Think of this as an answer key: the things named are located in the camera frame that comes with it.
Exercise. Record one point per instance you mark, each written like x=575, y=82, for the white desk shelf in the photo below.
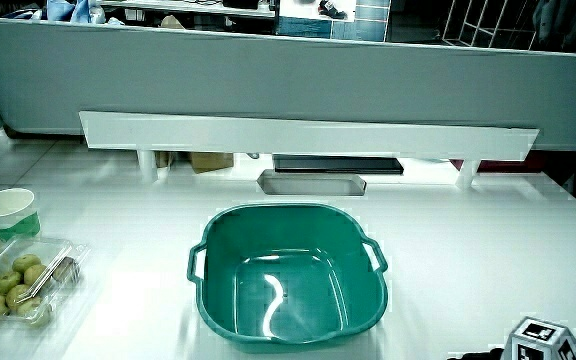
x=308, y=136

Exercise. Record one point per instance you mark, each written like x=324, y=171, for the black flat device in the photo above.
x=338, y=165

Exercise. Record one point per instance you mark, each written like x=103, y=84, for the brown cardboard box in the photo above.
x=212, y=161

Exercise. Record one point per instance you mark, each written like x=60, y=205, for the grey desk partition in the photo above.
x=288, y=75

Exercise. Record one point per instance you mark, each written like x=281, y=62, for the green plastic basin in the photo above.
x=288, y=295

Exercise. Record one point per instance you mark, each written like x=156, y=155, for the white printed box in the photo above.
x=318, y=10

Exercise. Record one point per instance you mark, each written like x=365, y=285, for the dark red flat item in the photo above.
x=505, y=165

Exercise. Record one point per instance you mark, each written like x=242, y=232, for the clear plastic fruit box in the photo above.
x=63, y=250

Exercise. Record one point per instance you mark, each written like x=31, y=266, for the blue cloth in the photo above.
x=73, y=11

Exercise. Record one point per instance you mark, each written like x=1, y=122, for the white and green paper cup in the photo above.
x=10, y=212

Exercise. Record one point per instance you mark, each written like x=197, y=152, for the pile of green fruits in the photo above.
x=5, y=282

